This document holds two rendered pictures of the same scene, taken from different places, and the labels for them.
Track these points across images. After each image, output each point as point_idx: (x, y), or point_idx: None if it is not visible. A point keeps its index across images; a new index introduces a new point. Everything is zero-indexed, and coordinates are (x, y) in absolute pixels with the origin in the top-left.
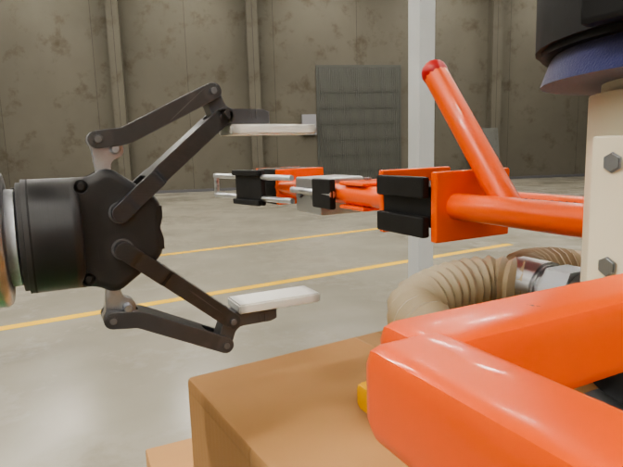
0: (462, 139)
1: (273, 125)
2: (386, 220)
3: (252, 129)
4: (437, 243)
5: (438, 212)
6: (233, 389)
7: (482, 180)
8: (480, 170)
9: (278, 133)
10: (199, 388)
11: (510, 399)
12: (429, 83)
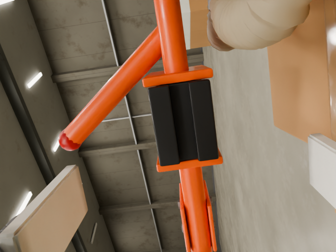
0: (118, 84)
1: (39, 194)
2: (204, 143)
3: (27, 211)
4: (212, 69)
5: (181, 72)
6: None
7: (149, 52)
8: (142, 56)
9: (56, 190)
10: None
11: None
12: (76, 134)
